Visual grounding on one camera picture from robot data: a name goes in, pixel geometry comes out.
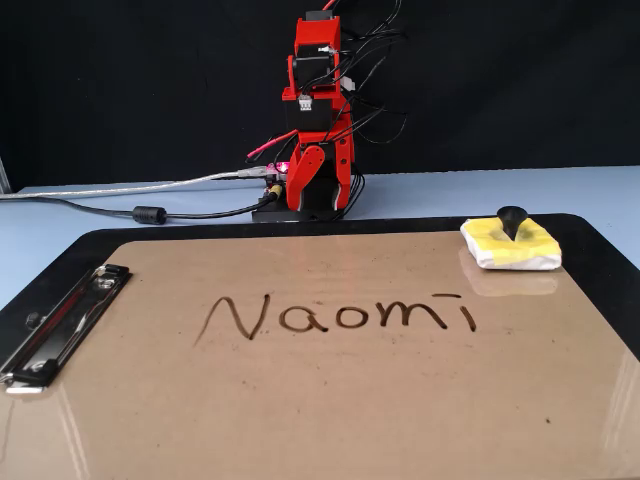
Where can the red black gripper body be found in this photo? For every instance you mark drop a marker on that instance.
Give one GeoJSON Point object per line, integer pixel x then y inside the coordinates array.
{"type": "Point", "coordinates": [307, 112]}

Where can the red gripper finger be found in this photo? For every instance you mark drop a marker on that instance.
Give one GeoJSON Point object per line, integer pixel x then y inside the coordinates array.
{"type": "Point", "coordinates": [345, 165]}
{"type": "Point", "coordinates": [306, 167]}

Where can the yellow white sponge black knob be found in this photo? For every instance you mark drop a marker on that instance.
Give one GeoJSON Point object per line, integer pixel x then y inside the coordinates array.
{"type": "Point", "coordinates": [515, 245]}

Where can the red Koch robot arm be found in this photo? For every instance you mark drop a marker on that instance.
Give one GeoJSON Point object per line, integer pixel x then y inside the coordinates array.
{"type": "Point", "coordinates": [315, 32]}

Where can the controller circuit board red LED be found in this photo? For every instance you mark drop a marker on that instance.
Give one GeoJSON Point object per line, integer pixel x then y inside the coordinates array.
{"type": "Point", "coordinates": [280, 170]}

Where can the brown clipboard board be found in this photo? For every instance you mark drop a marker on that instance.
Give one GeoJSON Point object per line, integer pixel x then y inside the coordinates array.
{"type": "Point", "coordinates": [320, 400]}

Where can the yellow power jack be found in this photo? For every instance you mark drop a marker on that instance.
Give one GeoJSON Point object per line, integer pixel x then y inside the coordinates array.
{"type": "Point", "coordinates": [276, 192]}

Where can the black rectangular mat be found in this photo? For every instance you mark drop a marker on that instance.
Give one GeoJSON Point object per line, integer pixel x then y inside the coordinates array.
{"type": "Point", "coordinates": [280, 229]}

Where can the black backdrop cloth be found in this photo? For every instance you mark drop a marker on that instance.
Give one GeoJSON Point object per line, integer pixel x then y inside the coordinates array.
{"type": "Point", "coordinates": [100, 75]}

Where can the silver metal clipboard clip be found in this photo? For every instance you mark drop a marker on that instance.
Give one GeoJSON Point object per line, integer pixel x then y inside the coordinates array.
{"type": "Point", "coordinates": [65, 330]}

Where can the grey metal frame post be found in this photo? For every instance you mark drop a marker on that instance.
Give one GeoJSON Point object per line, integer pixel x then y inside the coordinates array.
{"type": "Point", "coordinates": [4, 175]}

